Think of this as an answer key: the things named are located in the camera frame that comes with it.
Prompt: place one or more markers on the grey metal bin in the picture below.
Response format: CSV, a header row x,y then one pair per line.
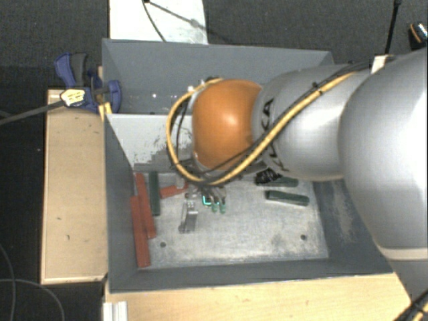
x,y
240,232

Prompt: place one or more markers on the pale wood flat board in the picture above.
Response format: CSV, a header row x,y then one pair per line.
x,y
75,192

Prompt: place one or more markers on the dark green flat block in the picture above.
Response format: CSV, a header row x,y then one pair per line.
x,y
288,181
287,198
154,194

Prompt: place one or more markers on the red-brown flat block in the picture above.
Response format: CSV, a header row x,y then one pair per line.
x,y
170,191
140,242
145,206

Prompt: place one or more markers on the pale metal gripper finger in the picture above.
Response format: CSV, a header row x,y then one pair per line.
x,y
183,217
192,219

